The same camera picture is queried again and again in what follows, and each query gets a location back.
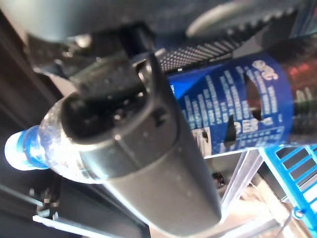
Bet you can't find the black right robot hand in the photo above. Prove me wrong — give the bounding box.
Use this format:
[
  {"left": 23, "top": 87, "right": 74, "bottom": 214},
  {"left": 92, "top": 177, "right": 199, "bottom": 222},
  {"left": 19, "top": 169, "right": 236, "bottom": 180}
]
[{"left": 61, "top": 6, "right": 299, "bottom": 238}]

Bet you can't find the Pepsi cola bottle blue cap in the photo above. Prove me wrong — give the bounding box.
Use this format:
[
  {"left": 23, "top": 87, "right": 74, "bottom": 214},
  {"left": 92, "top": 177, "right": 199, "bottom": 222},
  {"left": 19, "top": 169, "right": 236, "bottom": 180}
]
[{"left": 4, "top": 39, "right": 317, "bottom": 185}]

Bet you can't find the blue plastic shopping basket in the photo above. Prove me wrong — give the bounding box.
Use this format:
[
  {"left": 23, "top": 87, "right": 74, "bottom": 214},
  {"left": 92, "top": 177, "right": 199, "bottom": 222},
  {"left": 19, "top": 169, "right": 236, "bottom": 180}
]
[{"left": 259, "top": 143, "right": 317, "bottom": 220}]

